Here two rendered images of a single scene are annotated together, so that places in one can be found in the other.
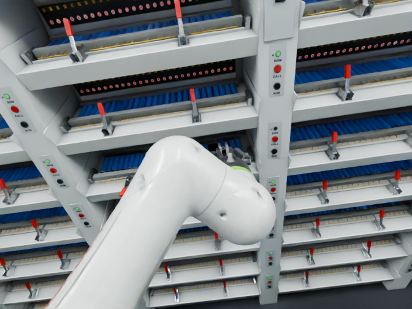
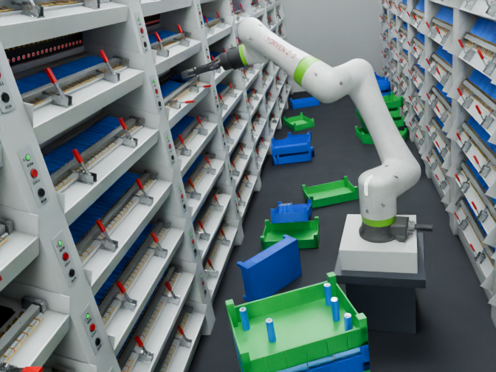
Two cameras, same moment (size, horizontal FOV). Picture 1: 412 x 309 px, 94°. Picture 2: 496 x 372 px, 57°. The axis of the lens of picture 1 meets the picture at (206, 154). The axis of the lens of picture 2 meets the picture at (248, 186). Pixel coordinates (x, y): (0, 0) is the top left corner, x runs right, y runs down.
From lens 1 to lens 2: 1.95 m
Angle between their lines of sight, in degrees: 69
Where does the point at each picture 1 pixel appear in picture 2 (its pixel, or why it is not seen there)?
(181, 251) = (202, 187)
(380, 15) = not seen: outside the picture
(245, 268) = (224, 199)
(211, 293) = (222, 252)
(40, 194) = (140, 134)
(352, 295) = (255, 204)
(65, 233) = (157, 190)
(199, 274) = (213, 221)
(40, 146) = (150, 66)
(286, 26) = not seen: outside the picture
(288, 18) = not seen: outside the picture
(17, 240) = (133, 219)
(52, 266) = (153, 266)
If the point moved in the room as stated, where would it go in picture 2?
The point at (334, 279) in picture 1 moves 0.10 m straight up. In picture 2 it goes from (245, 194) to (243, 179)
